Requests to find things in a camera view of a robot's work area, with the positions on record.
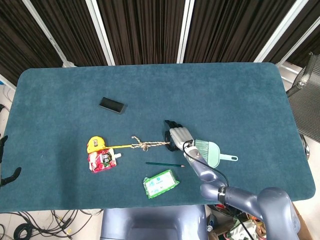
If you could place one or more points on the green pencil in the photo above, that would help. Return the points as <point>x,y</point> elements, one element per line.
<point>162,164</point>

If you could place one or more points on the red drink pouch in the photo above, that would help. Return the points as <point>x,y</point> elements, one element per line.
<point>102,161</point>

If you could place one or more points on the yellow tape measure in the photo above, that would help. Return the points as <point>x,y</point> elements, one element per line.
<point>96,143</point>

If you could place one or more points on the black rectangular box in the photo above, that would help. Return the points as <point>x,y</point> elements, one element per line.
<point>111,105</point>

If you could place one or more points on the white aluminium frame post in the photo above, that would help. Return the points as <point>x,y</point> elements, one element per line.
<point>185,32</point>
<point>280,32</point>
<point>47,35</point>
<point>300,42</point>
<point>101,32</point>

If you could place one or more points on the cardboard box of clutter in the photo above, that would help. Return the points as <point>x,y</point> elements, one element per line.
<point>230,230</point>

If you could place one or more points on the blue-grey robot torso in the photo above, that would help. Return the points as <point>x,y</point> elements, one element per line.
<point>150,222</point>

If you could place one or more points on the black pleated curtain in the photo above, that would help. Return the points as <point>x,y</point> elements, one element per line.
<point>145,30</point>

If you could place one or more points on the mint green dustpan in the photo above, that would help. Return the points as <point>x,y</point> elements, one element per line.
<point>215,155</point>

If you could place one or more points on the black mesh chair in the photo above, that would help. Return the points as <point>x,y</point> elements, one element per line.
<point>305,112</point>

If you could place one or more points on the green wet wipes pack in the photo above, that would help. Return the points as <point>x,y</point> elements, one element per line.
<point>160,183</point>

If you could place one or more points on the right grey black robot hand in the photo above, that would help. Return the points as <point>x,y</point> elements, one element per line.
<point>180,136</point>

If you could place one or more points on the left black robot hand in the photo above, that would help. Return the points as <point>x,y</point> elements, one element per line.
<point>11,176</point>

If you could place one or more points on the teal table mat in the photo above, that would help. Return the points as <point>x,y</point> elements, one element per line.
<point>160,87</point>

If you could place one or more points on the mint green brush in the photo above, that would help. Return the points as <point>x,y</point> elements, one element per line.
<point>202,147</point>

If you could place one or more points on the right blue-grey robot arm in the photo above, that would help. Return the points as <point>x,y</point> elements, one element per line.
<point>207,172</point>

